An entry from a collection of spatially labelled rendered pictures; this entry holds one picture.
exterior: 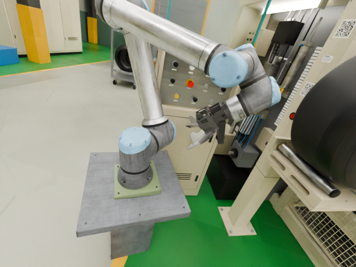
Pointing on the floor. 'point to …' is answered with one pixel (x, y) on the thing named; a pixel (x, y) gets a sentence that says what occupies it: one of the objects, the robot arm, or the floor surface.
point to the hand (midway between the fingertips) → (186, 138)
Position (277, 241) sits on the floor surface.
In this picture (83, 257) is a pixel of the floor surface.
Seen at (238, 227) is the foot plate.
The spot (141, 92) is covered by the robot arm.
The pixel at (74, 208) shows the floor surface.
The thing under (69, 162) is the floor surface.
